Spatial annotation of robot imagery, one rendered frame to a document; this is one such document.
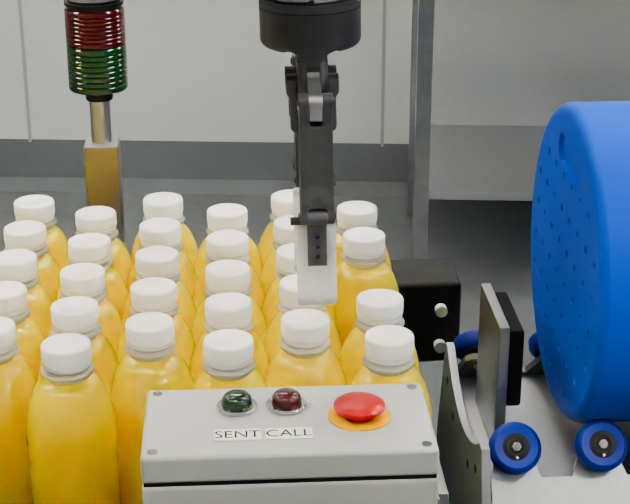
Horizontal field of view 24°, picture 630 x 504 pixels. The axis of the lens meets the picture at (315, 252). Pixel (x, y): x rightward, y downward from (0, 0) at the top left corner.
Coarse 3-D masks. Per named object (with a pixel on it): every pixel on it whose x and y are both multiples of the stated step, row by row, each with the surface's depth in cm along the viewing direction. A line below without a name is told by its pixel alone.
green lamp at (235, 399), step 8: (232, 392) 102; (240, 392) 102; (248, 392) 103; (224, 400) 102; (232, 400) 102; (240, 400) 102; (248, 400) 102; (224, 408) 102; (232, 408) 102; (240, 408) 102; (248, 408) 102
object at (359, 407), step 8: (352, 392) 103; (360, 392) 103; (336, 400) 102; (344, 400) 101; (352, 400) 101; (360, 400) 101; (368, 400) 101; (376, 400) 101; (336, 408) 101; (344, 408) 100; (352, 408) 100; (360, 408) 100; (368, 408) 100; (376, 408) 100; (384, 408) 101; (344, 416) 100; (352, 416) 100; (360, 416) 100; (368, 416) 100; (376, 416) 100
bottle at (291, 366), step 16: (288, 352) 116; (304, 352) 115; (320, 352) 116; (272, 368) 117; (288, 368) 116; (304, 368) 115; (320, 368) 116; (336, 368) 117; (272, 384) 117; (288, 384) 116; (304, 384) 115; (320, 384) 116; (336, 384) 116
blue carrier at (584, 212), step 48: (576, 144) 123; (624, 144) 120; (576, 192) 124; (624, 192) 117; (576, 240) 124; (624, 240) 116; (576, 288) 125; (624, 288) 116; (576, 336) 125; (624, 336) 117; (576, 384) 125; (624, 384) 120
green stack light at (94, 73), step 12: (72, 48) 155; (120, 48) 155; (72, 60) 155; (84, 60) 154; (96, 60) 154; (108, 60) 154; (120, 60) 156; (72, 72) 156; (84, 72) 155; (96, 72) 154; (108, 72) 155; (120, 72) 156; (72, 84) 156; (84, 84) 155; (96, 84) 155; (108, 84) 155; (120, 84) 156
